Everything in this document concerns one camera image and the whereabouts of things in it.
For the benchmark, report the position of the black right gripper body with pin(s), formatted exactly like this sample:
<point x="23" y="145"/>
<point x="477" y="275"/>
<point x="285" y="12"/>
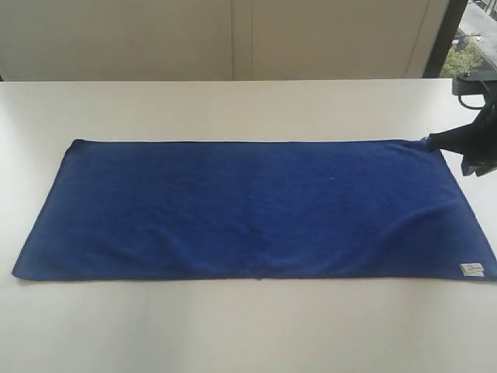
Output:
<point x="479" y="140"/>

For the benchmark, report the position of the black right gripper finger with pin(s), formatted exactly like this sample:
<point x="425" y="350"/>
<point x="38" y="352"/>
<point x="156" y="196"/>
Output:
<point x="453" y="140"/>

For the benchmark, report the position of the blue microfiber towel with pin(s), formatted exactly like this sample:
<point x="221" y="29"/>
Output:
<point x="230" y="210"/>

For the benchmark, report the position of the green tree outside window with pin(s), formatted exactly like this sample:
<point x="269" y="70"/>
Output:
<point x="463" y="57"/>

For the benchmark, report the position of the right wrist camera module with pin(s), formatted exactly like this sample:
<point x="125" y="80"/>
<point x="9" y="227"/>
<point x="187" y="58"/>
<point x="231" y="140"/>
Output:
<point x="472" y="84"/>

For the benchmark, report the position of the black window frame post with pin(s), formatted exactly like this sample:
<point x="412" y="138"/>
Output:
<point x="448" y="29"/>

